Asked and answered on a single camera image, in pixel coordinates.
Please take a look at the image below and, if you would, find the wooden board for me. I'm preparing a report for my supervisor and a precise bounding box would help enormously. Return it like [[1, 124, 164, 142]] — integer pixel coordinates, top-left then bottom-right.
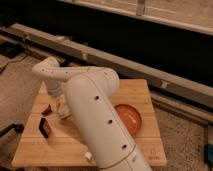
[[12, 79, 167, 167]]

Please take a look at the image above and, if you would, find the black cable clamp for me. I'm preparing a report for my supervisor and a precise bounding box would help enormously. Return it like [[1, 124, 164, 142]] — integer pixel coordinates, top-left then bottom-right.
[[0, 124, 24, 137]]

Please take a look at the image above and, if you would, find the orange bowl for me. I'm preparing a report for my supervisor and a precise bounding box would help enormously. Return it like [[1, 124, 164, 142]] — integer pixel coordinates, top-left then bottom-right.
[[115, 104, 142, 135]]

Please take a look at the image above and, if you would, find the blue object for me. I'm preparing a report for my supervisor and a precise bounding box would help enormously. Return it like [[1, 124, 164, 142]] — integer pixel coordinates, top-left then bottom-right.
[[204, 144, 213, 166]]

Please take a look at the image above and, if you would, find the grey metal rail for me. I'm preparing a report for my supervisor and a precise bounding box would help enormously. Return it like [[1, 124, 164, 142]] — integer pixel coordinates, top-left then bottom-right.
[[0, 24, 213, 108]]

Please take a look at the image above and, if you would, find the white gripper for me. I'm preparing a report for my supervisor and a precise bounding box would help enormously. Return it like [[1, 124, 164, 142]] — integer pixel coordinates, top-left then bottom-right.
[[46, 79, 71, 119]]

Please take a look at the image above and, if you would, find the black box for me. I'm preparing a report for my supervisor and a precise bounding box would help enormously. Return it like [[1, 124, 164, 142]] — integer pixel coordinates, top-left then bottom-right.
[[0, 42, 24, 59]]

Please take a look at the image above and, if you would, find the small white block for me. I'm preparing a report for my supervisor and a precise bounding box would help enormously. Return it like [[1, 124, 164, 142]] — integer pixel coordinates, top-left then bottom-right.
[[85, 152, 93, 161]]

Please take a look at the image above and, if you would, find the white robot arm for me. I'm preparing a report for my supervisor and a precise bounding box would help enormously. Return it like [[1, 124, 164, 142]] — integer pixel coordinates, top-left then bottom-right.
[[32, 57, 152, 171]]

